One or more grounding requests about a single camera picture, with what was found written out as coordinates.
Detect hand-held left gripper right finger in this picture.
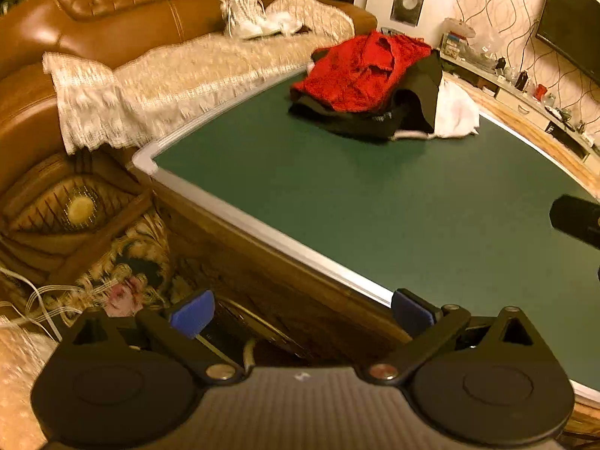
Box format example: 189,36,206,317
358,288,547,386

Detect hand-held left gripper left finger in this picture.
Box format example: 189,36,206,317
66,289,245,384

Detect white garment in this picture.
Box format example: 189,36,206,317
391,77,481,141

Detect floral rug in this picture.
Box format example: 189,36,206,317
70,213,198,320

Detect marble coffee table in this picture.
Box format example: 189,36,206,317
150,70,600,432

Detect green table board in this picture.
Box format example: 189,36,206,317
132,63,600,406

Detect white curved television cabinet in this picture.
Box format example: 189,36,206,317
438,33,600,162

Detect flat screen television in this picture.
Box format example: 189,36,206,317
535,0,600,80

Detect black garment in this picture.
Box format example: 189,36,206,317
287,49,444,141

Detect cream lace sofa cover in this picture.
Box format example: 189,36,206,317
42,0,354,155

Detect red garment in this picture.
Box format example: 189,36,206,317
291,30,433,112

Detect brown leather sofa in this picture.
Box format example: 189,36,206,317
0,0,378,291

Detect white cables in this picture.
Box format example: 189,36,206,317
0,265,90,341

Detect grey wall poster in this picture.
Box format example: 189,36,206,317
390,0,426,25

